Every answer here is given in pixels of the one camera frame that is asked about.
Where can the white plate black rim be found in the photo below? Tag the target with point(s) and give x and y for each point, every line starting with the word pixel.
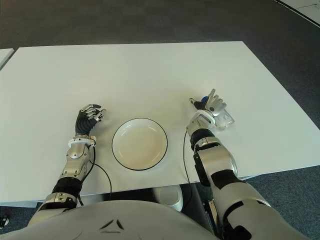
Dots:
pixel 140 145

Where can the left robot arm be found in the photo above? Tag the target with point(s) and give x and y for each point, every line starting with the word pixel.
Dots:
pixel 75 152

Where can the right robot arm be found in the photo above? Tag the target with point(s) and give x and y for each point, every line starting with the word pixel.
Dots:
pixel 217 155

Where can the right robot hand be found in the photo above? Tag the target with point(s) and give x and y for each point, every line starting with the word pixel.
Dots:
pixel 216 103

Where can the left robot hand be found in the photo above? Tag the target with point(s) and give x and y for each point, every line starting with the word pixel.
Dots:
pixel 83 122

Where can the white round pedestal base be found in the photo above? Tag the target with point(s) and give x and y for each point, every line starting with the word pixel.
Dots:
pixel 167 197

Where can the white panel with black edge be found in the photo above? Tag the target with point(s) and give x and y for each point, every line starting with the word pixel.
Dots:
pixel 305 10

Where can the grey robot torso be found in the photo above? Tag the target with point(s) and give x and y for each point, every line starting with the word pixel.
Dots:
pixel 125 220

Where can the clear water bottle blue cap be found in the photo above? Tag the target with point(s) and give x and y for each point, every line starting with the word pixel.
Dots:
pixel 226 121

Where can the white side table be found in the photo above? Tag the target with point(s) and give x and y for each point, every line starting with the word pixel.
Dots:
pixel 3 57

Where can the black stand with caster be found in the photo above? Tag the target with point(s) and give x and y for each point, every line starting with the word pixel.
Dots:
pixel 5 221

